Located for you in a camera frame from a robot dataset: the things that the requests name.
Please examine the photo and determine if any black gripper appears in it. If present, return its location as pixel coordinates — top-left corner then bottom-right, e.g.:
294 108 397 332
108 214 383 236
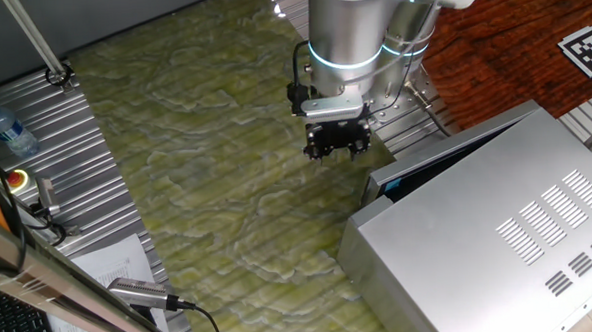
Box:
302 117 376 166

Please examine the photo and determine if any microwave door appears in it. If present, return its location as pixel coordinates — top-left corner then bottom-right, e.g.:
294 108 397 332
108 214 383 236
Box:
356 98 548 207

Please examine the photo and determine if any silver microwave oven body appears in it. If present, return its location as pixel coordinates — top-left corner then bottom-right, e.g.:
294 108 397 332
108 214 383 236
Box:
331 103 592 332

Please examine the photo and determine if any grey conduit with metal connector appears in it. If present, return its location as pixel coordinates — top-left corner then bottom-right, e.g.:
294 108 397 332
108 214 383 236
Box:
403 77 455 140

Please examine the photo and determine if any green marble pattern mat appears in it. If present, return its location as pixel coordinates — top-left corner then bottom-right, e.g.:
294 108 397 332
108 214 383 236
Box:
66 0 405 332

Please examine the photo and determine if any brown wood grain mat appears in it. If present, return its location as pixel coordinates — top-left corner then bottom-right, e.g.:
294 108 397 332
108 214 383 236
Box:
417 0 592 142

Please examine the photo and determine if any printed paper sheet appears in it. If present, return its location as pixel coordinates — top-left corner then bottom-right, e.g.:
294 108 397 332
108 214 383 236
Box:
42 232 171 332

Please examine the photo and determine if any black white marker tag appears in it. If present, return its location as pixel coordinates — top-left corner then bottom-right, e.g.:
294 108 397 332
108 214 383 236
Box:
556 24 592 86

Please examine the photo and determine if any white stand pole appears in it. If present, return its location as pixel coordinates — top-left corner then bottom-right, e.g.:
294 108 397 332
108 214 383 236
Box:
0 0 77 95

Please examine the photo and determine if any red emergency stop button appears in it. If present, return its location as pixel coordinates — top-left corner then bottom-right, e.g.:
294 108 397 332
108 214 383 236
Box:
0 167 32 196

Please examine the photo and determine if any clear plastic water bottle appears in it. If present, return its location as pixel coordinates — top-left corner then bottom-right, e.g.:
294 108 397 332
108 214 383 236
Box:
0 100 40 159

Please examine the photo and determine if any silver camera mounting bracket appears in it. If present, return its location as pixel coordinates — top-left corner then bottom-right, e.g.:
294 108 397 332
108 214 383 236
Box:
300 93 366 126

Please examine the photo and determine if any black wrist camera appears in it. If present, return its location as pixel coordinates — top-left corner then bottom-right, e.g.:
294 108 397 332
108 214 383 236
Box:
285 81 321 118

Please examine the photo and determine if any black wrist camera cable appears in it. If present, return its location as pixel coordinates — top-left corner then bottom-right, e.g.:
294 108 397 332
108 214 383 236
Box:
289 38 314 87

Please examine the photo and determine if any silver ribbed camera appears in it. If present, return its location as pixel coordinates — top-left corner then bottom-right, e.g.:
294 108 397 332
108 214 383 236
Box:
106 274 184 315

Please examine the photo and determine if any metal frame bar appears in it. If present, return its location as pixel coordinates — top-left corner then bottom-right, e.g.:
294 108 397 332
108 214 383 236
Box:
0 200 184 332

